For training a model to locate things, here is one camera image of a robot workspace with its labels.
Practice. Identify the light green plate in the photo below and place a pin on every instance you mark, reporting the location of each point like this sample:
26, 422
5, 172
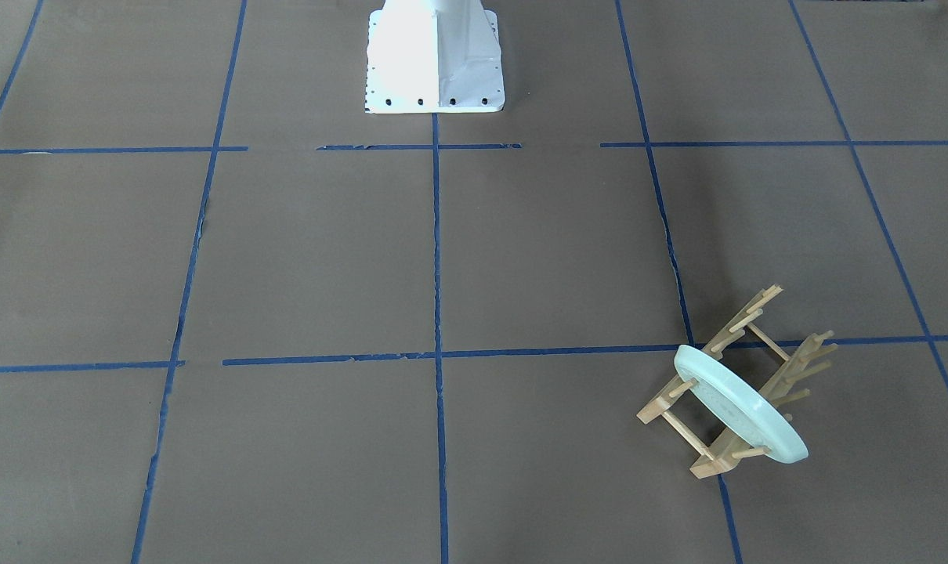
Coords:
739, 407

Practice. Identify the wooden dish rack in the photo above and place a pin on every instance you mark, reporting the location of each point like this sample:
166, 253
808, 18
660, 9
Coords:
760, 360

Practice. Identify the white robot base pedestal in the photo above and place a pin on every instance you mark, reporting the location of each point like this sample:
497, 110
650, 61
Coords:
433, 57

